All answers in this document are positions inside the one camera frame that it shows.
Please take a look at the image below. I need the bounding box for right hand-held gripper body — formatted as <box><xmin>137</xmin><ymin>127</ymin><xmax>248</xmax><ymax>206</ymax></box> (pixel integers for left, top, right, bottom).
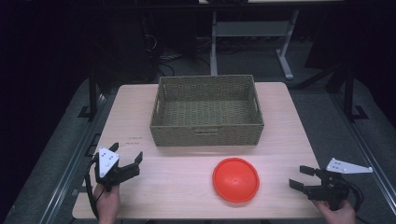
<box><xmin>303</xmin><ymin>157</ymin><xmax>374</xmax><ymax>212</ymax></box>

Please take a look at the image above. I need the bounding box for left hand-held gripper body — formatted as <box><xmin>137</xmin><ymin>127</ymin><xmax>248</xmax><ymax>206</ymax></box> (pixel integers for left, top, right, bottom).
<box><xmin>93</xmin><ymin>147</ymin><xmax>141</xmax><ymax>192</ymax></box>

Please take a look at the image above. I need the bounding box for orange round plate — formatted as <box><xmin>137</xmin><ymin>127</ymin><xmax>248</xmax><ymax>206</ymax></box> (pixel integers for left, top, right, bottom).
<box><xmin>212</xmin><ymin>157</ymin><xmax>261</xmax><ymax>204</ymax></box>

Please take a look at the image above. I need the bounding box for green woven basket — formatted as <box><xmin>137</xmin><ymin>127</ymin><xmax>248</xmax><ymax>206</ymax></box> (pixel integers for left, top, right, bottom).
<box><xmin>149</xmin><ymin>74</ymin><xmax>265</xmax><ymax>147</ymax></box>

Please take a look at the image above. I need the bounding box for person's right hand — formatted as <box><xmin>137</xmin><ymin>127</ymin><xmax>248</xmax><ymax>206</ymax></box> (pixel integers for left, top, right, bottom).
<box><xmin>312</xmin><ymin>199</ymin><xmax>358</xmax><ymax>224</ymax></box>

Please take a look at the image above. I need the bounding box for person's left hand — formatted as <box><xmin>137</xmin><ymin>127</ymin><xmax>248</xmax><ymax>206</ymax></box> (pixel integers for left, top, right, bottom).
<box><xmin>92</xmin><ymin>183</ymin><xmax>121</xmax><ymax>224</ymax></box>

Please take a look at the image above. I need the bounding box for black metal stand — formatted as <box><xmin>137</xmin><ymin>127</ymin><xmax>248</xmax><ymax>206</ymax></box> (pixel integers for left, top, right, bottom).
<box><xmin>343</xmin><ymin>65</ymin><xmax>370</xmax><ymax>122</ymax></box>
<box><xmin>77</xmin><ymin>68</ymin><xmax>101</xmax><ymax>119</ymax></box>

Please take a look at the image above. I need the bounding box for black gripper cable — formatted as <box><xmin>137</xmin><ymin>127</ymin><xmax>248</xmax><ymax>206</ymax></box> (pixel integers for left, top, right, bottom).
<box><xmin>340</xmin><ymin>177</ymin><xmax>365</xmax><ymax>214</ymax></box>
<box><xmin>84</xmin><ymin>154</ymin><xmax>101</xmax><ymax>220</ymax></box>

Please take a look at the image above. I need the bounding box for grey metal floor rail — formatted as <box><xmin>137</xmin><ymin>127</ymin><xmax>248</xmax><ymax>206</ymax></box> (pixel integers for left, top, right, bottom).
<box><xmin>37</xmin><ymin>92</ymin><xmax>110</xmax><ymax>224</ymax></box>
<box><xmin>330</xmin><ymin>91</ymin><xmax>396</xmax><ymax>216</ymax></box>

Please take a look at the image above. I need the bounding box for tangle of floor cables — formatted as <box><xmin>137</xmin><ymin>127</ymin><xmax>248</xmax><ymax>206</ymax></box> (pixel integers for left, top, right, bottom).
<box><xmin>143</xmin><ymin>32</ymin><xmax>213</xmax><ymax>77</ymax></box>

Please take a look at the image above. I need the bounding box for white metal table frame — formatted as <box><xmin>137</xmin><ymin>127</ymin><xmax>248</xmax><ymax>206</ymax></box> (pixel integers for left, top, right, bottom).
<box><xmin>209</xmin><ymin>8</ymin><xmax>301</xmax><ymax>80</ymax></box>

